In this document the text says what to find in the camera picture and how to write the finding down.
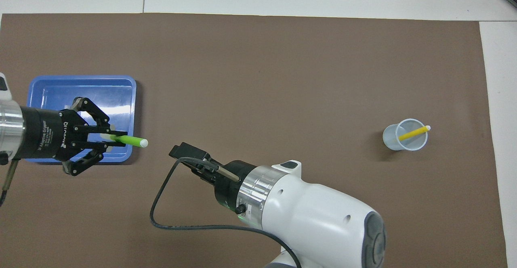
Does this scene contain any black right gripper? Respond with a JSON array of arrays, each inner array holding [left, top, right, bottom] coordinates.
[[168, 142, 253, 216]]

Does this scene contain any clear plastic cup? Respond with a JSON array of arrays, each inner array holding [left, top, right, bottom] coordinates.
[[382, 118, 428, 152]]

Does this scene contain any brown table mat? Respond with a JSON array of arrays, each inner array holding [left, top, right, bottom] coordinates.
[[0, 13, 509, 268]]

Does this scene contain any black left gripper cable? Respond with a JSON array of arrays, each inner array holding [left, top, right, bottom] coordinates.
[[0, 158, 21, 208]]

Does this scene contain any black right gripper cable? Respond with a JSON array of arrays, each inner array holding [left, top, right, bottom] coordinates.
[[149, 157, 302, 268]]

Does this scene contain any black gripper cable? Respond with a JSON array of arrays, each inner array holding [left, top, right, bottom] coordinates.
[[149, 157, 302, 268], [0, 158, 21, 208]]

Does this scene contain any blue plastic tray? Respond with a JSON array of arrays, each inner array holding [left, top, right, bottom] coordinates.
[[26, 75, 137, 163]]

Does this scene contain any yellow marker pen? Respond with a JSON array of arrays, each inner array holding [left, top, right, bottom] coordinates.
[[398, 125, 431, 142]]

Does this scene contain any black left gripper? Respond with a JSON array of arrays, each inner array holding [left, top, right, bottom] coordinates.
[[18, 97, 128, 177]]

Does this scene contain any green marker pen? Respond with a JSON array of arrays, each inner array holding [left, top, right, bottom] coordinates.
[[101, 134, 149, 148]]

